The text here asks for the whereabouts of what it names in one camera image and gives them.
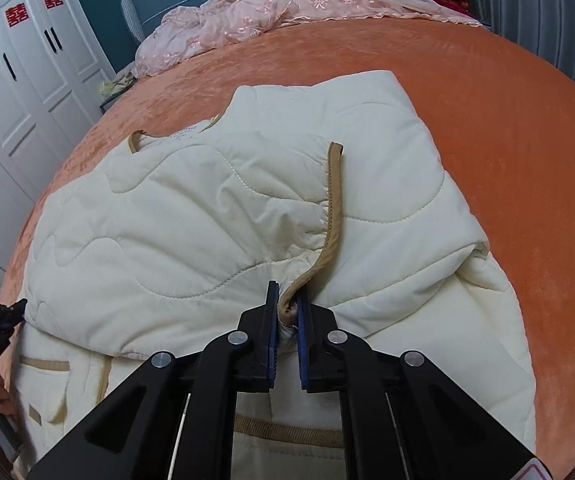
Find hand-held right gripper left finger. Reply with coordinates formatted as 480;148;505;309
26;280;281;480

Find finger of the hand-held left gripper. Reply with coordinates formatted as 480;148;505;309
0;299;28;329

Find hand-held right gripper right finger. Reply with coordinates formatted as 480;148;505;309
295;291;553;480

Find cream quilted jacket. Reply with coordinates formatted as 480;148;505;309
12;70;538;480

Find white wardrobe doors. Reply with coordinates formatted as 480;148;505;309
0;0;118;281

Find orange bed blanket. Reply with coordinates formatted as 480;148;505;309
0;20;575;480

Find pink lace bedspread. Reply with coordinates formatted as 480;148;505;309
135;0;483;78

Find grey curtain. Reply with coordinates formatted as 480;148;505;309
460;0;575;117

